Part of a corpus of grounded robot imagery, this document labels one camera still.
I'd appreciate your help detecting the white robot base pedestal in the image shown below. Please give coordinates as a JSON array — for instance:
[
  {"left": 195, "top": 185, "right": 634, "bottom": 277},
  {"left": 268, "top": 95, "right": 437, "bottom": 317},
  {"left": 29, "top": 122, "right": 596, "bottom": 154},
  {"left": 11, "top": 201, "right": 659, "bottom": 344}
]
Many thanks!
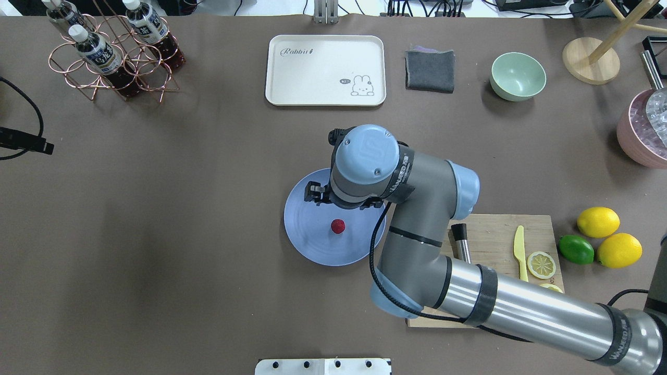
[{"left": 254, "top": 358, "right": 392, "bottom": 374}]

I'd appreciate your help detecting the wooden mug tree stand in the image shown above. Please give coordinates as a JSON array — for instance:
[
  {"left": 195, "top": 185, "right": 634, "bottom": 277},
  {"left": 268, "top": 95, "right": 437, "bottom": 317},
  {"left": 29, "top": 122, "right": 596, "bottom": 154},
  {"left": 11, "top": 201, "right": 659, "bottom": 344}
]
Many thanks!
[{"left": 562, "top": 1, "right": 666, "bottom": 85}]

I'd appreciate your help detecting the whole yellow lemon upper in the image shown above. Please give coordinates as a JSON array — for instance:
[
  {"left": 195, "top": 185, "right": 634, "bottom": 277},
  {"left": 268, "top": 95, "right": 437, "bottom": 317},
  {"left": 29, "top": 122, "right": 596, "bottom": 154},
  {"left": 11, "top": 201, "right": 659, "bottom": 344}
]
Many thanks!
[{"left": 576, "top": 207, "right": 620, "bottom": 238}]

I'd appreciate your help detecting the mint green bowl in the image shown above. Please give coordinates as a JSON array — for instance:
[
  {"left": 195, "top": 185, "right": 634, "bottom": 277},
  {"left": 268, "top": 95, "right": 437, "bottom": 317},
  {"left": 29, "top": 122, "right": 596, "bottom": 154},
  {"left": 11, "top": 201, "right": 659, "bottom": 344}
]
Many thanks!
[{"left": 490, "top": 52, "right": 547, "bottom": 102}]

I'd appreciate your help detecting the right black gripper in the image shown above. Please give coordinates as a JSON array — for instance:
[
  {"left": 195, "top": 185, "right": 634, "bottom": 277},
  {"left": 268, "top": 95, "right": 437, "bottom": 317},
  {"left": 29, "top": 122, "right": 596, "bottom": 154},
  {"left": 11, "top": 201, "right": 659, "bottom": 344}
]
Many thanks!
[{"left": 304, "top": 181, "right": 384, "bottom": 210}]

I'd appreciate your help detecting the copper wire bottle rack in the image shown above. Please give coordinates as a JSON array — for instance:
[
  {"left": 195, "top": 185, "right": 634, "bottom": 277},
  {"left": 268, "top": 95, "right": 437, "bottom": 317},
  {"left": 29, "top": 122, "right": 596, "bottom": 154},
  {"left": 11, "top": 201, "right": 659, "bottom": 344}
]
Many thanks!
[{"left": 47, "top": 14, "right": 180, "bottom": 103}]

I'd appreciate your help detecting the grey folded cloth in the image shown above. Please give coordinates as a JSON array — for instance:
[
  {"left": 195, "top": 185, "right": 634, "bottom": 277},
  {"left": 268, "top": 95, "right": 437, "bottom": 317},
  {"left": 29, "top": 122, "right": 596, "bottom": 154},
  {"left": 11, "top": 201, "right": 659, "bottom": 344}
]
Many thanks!
[{"left": 405, "top": 45, "right": 455, "bottom": 93}]

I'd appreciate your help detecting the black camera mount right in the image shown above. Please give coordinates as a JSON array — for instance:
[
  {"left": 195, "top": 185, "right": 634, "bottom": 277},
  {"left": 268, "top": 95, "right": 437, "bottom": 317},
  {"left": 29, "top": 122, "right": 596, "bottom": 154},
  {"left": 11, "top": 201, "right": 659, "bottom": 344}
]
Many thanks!
[{"left": 327, "top": 127, "right": 355, "bottom": 147}]

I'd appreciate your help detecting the lemon half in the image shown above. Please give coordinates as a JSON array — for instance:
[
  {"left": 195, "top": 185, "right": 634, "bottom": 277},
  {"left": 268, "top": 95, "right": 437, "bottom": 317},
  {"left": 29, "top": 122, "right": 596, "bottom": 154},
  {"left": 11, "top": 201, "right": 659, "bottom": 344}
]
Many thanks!
[
  {"left": 527, "top": 252, "right": 557, "bottom": 280},
  {"left": 540, "top": 283, "right": 564, "bottom": 293}
]

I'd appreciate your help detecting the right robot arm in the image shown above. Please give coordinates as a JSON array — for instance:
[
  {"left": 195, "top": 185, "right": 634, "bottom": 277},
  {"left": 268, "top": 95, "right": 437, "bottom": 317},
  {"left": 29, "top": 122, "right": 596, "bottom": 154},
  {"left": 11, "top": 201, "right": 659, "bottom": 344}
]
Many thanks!
[{"left": 304, "top": 125, "right": 665, "bottom": 374}]

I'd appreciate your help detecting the yellow plastic knife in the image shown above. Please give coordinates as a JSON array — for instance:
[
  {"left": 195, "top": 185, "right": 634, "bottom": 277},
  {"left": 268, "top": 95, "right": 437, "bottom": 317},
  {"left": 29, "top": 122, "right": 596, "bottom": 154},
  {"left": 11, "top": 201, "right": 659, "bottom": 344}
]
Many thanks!
[{"left": 513, "top": 225, "right": 529, "bottom": 282}]

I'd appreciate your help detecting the green lime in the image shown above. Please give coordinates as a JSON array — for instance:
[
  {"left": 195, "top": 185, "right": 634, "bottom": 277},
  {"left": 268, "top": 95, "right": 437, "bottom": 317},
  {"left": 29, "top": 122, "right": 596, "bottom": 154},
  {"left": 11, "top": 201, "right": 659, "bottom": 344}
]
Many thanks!
[{"left": 558, "top": 234, "right": 595, "bottom": 265}]

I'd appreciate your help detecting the blue plate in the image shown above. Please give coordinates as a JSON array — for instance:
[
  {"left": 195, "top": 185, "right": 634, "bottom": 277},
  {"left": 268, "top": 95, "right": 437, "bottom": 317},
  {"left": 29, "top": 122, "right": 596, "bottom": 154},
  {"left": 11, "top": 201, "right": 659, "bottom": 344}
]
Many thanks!
[{"left": 283, "top": 168, "right": 384, "bottom": 266}]

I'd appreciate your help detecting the wooden cutting board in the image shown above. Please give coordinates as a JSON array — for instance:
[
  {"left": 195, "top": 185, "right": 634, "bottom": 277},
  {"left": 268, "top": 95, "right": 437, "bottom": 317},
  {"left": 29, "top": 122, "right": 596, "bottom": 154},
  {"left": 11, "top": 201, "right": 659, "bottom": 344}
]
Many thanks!
[{"left": 406, "top": 214, "right": 565, "bottom": 329}]

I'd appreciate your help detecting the red strawberry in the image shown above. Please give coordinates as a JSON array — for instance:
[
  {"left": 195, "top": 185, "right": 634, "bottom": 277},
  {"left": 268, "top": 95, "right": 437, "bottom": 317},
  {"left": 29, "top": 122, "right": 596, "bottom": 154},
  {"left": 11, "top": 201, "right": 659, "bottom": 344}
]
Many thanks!
[{"left": 330, "top": 219, "right": 346, "bottom": 234}]

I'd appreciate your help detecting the lemon half lower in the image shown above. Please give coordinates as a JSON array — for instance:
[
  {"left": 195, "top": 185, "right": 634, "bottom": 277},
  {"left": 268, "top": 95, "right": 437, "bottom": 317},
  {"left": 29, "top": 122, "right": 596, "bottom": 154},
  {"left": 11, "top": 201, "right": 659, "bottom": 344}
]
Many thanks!
[{"left": 527, "top": 252, "right": 557, "bottom": 280}]

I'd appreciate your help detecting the pink bowl with ice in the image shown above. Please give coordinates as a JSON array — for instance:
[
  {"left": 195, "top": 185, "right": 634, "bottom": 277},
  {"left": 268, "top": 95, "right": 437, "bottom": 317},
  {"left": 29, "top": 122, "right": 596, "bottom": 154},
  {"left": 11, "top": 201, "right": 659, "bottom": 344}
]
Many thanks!
[{"left": 616, "top": 89, "right": 666, "bottom": 169}]

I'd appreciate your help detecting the cream rabbit tray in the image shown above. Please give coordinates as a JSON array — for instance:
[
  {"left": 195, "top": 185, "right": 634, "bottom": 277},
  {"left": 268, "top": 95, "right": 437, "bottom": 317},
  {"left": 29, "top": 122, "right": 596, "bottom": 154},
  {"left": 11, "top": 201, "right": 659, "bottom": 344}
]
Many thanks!
[{"left": 265, "top": 35, "right": 387, "bottom": 107}]

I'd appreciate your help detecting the drink bottle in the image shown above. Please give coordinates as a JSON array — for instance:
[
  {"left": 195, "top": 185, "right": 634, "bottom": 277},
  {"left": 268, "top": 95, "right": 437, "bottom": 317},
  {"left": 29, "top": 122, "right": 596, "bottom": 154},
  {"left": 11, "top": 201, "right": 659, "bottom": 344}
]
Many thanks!
[
  {"left": 69, "top": 24, "right": 142, "bottom": 98},
  {"left": 123, "top": 1, "right": 186, "bottom": 71},
  {"left": 41, "top": 1, "right": 91, "bottom": 39}
]

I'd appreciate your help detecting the metal ice scoop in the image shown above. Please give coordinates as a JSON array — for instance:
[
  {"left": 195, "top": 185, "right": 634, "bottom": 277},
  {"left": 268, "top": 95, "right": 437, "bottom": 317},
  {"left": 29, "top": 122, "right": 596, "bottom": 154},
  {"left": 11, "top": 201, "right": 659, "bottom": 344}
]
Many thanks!
[{"left": 641, "top": 50, "right": 666, "bottom": 143}]

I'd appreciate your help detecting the steel muddler black tip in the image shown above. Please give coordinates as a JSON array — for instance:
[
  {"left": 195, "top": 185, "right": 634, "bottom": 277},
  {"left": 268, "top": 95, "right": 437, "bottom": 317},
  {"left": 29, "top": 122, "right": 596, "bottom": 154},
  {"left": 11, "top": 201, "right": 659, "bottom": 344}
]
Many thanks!
[{"left": 450, "top": 223, "right": 472, "bottom": 264}]

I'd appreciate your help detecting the drink bottle lower outer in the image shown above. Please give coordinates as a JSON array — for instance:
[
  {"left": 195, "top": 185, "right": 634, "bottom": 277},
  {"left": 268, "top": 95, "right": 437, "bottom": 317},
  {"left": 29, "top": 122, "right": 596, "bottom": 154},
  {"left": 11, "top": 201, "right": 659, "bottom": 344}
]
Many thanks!
[{"left": 41, "top": 1, "right": 91, "bottom": 39}]

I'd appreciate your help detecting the drink bottle lower middle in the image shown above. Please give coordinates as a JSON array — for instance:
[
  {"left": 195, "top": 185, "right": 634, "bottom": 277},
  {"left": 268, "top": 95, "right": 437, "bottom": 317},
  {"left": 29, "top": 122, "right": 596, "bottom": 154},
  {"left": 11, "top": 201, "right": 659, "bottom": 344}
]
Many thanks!
[{"left": 123, "top": 1, "right": 186, "bottom": 71}]

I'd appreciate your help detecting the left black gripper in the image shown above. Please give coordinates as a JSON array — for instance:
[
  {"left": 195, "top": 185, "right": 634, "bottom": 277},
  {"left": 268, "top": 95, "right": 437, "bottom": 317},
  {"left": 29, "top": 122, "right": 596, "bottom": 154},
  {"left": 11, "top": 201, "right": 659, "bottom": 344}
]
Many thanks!
[{"left": 1, "top": 127, "right": 55, "bottom": 156}]

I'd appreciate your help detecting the drink bottle top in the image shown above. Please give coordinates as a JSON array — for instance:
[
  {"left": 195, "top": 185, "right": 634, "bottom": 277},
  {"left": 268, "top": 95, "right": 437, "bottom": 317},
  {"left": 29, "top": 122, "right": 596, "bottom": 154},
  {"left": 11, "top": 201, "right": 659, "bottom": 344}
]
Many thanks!
[{"left": 69, "top": 24, "right": 142, "bottom": 98}]

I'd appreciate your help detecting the lemon half upper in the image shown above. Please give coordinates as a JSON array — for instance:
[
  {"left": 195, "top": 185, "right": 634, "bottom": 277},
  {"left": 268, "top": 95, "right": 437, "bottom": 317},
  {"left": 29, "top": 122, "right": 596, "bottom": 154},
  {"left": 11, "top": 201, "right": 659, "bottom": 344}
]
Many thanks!
[{"left": 540, "top": 283, "right": 564, "bottom": 293}]

